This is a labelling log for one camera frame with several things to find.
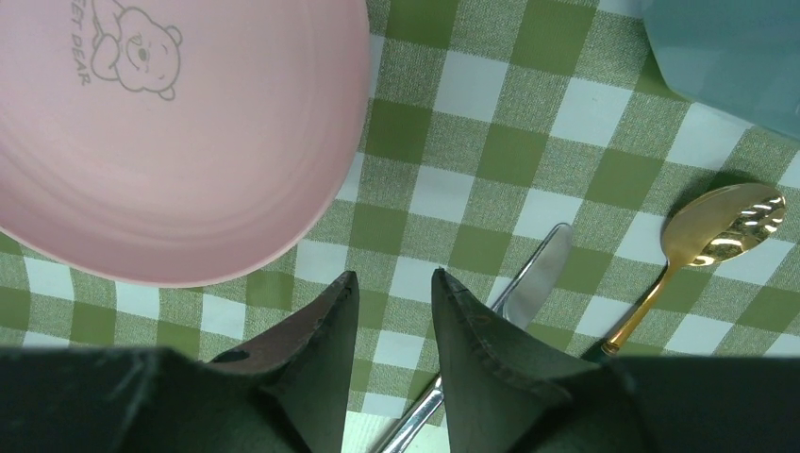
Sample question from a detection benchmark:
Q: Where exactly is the green checkered cloth napkin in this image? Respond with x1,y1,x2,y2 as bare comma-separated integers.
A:
1,1,799,417

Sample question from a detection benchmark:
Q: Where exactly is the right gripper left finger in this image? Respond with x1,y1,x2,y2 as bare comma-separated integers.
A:
209,271,359,452

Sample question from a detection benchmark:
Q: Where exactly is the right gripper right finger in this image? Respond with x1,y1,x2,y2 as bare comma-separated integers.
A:
431,269,595,452

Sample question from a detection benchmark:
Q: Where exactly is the light blue mug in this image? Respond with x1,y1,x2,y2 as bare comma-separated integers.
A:
642,0,799,140

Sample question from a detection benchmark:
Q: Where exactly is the pink plate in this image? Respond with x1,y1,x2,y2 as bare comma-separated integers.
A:
1,1,371,287

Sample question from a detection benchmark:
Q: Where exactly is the silver knife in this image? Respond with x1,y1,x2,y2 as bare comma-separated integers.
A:
373,223,573,453

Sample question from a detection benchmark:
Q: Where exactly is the gold spoon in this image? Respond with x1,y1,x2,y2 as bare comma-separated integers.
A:
585,183,787,362

